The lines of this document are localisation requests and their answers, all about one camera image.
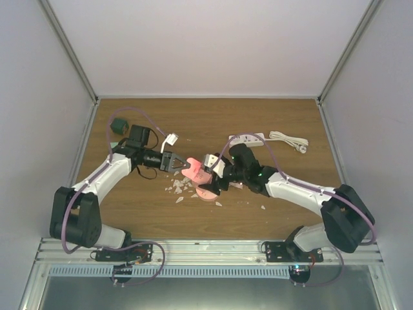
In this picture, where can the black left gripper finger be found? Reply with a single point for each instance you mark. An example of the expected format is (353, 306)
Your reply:
(179, 161)
(178, 168)

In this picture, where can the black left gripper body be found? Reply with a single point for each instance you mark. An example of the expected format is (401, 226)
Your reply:
(164, 161)

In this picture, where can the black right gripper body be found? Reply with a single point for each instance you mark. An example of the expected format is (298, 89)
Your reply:
(217, 181)

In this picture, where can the pink round socket tower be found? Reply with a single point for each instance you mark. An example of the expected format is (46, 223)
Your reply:
(204, 194)

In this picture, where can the red pink charger plug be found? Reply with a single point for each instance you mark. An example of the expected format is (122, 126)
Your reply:
(195, 172)

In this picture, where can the dark green cube plug adapter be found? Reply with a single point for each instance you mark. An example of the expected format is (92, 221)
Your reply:
(119, 126)

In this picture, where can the white power strip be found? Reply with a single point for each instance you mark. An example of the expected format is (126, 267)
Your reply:
(250, 140)

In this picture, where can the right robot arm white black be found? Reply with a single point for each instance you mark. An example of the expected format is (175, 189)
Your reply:
(346, 220)

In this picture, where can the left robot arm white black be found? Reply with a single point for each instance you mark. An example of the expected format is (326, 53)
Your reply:
(76, 218)

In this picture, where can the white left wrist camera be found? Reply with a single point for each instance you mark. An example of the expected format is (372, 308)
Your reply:
(169, 140)

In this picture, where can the aluminium front rail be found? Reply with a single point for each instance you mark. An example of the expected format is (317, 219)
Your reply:
(206, 252)

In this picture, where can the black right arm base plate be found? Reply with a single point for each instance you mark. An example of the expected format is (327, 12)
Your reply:
(283, 252)

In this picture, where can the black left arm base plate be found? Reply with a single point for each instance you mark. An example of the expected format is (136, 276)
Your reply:
(139, 254)

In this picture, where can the slotted grey cable duct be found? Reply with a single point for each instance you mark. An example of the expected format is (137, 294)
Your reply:
(173, 271)

